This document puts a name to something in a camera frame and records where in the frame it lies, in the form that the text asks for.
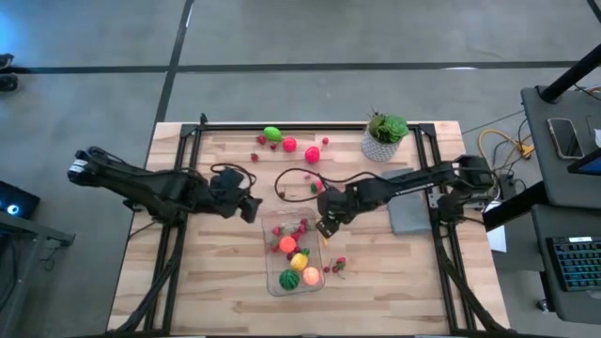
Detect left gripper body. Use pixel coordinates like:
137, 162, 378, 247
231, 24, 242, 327
208, 166, 257, 221

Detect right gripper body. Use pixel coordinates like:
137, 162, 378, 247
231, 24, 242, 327
316, 185, 362, 226

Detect clear plastic storage container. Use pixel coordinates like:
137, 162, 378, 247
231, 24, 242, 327
260, 207, 327, 298

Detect pale orange toy peach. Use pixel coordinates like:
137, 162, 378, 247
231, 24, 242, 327
301, 266, 321, 287

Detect green striped toy watermelon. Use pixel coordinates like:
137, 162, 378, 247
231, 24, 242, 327
278, 269, 301, 291

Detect green toy mango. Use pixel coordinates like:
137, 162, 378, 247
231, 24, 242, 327
262, 126, 285, 144

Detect grey-blue folded cloth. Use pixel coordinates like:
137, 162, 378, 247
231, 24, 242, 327
380, 167, 434, 237

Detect succulents in patterned white pot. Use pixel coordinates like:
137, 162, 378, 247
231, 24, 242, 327
361, 107, 410, 163

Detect white paper sheet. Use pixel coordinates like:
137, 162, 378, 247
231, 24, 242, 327
485, 224, 509, 254

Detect grey metal stand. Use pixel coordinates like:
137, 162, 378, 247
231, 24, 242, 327
0, 210, 76, 338

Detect grey side desk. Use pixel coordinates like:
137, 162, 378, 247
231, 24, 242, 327
530, 204, 601, 326
519, 85, 601, 211

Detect black box blue light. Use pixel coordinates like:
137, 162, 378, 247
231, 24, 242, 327
0, 180, 41, 220

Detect black smartphone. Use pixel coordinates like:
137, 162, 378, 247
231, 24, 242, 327
547, 116, 586, 161

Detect black backlit keyboard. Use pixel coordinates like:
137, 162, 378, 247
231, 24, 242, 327
546, 235, 601, 293

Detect tablet with blue screen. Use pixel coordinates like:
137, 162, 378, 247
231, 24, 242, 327
566, 147, 601, 177

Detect black pole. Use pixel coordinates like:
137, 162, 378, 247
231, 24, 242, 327
537, 43, 601, 104

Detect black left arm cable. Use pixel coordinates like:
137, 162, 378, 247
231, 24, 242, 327
209, 161, 258, 190

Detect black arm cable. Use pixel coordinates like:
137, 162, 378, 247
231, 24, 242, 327
209, 161, 258, 190
273, 167, 377, 204

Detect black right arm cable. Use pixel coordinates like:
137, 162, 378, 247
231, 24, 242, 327
273, 167, 377, 204

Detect black aluminium table frame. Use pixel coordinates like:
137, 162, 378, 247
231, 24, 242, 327
105, 112, 517, 338

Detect yellow cable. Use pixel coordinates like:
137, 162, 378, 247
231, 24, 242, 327
477, 129, 536, 161

